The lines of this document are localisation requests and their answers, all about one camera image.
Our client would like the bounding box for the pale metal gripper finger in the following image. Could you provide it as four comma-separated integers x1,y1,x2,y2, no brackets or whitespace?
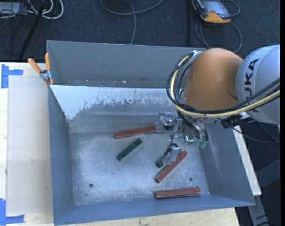
155,112,176,133
155,145,181,169

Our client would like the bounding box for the red-brown flat block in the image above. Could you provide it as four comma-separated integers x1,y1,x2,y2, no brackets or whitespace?
154,150,188,184
114,125,157,140
154,187,202,200

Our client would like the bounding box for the dark green flat block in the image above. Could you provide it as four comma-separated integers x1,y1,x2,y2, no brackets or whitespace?
116,137,144,162

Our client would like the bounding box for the grey metal bin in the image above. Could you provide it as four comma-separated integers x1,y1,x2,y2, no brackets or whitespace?
46,40,256,226

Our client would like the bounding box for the pale wood flat board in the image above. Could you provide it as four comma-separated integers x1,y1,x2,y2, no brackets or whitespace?
5,75,54,218

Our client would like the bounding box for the black cylinder on white bracket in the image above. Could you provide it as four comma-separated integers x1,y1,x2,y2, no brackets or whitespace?
220,113,256,129

